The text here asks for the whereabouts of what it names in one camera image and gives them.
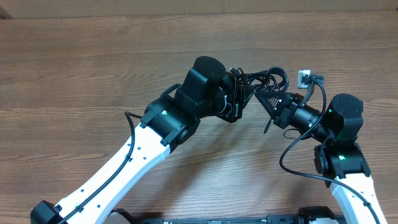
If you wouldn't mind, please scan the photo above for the black cable bundle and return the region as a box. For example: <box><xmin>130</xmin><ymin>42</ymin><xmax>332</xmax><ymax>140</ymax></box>
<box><xmin>229</xmin><ymin>65</ymin><xmax>290</xmax><ymax>135</ymax></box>

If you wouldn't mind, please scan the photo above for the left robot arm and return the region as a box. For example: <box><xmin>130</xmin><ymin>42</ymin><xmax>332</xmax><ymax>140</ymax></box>
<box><xmin>30</xmin><ymin>56</ymin><xmax>246</xmax><ymax>223</ymax></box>

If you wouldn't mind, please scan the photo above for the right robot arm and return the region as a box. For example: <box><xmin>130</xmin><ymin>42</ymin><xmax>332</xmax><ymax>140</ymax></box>
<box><xmin>256</xmin><ymin>91</ymin><xmax>386</xmax><ymax>223</ymax></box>

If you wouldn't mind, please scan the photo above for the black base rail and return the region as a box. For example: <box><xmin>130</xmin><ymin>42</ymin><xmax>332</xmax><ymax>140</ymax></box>
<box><xmin>104</xmin><ymin>206</ymin><xmax>346</xmax><ymax>224</ymax></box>

